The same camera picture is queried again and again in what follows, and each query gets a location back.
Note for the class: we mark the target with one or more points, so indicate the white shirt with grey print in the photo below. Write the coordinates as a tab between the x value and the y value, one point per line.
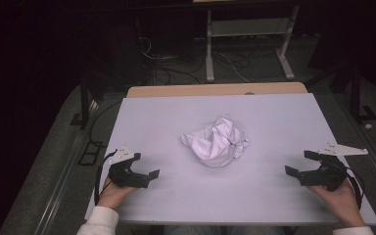
215	143

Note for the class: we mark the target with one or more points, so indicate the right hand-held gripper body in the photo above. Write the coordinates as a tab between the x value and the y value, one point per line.
329	174

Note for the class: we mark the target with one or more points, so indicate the person's right hand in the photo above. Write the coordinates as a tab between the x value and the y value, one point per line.
344	200

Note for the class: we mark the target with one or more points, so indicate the person's left hand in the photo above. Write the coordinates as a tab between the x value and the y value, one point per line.
114	196

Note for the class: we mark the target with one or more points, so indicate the black floor frame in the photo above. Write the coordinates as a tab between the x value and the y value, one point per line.
90	153

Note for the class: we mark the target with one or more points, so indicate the black metal stand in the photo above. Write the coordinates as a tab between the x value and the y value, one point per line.
85	104
355	94

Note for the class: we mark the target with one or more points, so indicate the metal floor rail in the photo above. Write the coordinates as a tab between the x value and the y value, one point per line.
372	143
68	163

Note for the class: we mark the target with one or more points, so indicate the white metal stand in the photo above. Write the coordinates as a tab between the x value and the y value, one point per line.
248	27

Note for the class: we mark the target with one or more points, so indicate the wooden table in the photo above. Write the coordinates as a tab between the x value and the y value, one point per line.
209	89

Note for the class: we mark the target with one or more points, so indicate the small white round object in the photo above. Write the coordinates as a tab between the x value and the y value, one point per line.
367	126

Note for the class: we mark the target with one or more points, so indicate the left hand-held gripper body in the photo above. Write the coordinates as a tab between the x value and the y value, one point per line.
124	178

